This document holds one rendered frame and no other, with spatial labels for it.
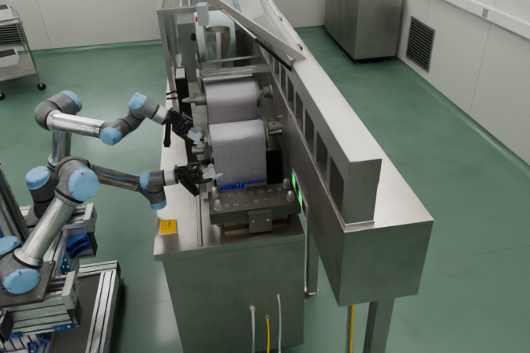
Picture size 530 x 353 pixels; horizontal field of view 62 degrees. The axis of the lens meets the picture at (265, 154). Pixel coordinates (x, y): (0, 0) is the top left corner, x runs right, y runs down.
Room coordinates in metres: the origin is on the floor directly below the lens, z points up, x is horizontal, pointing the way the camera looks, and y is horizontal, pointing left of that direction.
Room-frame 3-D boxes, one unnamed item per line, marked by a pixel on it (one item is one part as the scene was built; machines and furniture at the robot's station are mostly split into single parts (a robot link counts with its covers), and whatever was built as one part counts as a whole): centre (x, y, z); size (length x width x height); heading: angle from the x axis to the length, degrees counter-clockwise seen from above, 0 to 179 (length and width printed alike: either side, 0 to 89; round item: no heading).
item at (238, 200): (1.54, 0.06, 1.00); 0.40 x 0.16 x 0.06; 98
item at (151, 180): (1.60, 0.51, 1.11); 0.11 x 0.08 x 0.09; 98
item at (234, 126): (1.85, 0.14, 1.16); 0.39 x 0.23 x 0.51; 8
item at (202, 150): (1.73, 0.29, 1.05); 0.06 x 0.05 x 0.31; 98
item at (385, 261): (2.40, -0.11, 1.29); 3.10 x 0.28 x 0.30; 8
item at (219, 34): (2.43, 0.23, 1.50); 0.14 x 0.14 x 0.06
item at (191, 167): (1.62, 0.35, 1.12); 0.12 x 0.08 x 0.09; 98
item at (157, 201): (1.62, 0.52, 1.01); 0.11 x 0.08 x 0.11; 41
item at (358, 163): (2.39, -0.04, 1.55); 3.08 x 0.08 x 0.23; 8
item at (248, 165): (1.66, 0.11, 1.11); 0.23 x 0.01 x 0.18; 98
